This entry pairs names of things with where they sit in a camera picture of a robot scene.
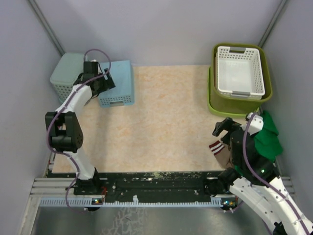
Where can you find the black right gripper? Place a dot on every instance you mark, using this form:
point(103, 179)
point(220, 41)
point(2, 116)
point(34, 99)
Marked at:
point(220, 126)

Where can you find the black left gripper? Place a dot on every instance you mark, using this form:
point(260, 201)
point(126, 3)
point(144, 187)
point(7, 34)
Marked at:
point(109, 83)

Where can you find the light blue perforated basket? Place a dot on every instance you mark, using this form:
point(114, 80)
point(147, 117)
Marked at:
point(123, 93)

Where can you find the large teal perforated basket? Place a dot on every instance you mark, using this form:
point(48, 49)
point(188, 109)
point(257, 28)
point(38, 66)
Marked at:
point(65, 74)

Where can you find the white basket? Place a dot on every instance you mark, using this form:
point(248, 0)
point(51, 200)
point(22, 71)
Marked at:
point(239, 72)

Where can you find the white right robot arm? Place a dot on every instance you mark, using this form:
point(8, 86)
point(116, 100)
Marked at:
point(253, 176)

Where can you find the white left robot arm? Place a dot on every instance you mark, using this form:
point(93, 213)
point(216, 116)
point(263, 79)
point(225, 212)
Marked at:
point(64, 134)

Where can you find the green tub lid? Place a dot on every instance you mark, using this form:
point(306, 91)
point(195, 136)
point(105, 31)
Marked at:
point(228, 106)

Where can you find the green plastic tub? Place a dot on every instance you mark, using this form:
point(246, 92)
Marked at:
point(266, 76)

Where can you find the beige striped sock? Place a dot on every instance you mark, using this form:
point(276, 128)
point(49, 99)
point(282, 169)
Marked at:
point(222, 154)

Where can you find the green cloth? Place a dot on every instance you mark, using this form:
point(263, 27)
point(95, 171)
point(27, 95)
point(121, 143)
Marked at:
point(264, 142)

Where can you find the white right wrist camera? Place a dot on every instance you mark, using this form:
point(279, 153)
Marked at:
point(254, 125)

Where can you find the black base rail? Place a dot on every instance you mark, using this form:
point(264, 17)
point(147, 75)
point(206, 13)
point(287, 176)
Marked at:
point(165, 186)

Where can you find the white slotted cable duct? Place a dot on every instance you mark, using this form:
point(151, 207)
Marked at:
point(135, 201)

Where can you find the aluminium frame post left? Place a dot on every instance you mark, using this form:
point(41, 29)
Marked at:
point(46, 26)

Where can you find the aluminium frame post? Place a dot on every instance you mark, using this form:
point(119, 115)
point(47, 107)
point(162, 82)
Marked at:
point(46, 26)
point(274, 20)

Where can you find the aluminium frame post right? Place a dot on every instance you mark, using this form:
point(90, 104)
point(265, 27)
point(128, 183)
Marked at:
point(274, 20)

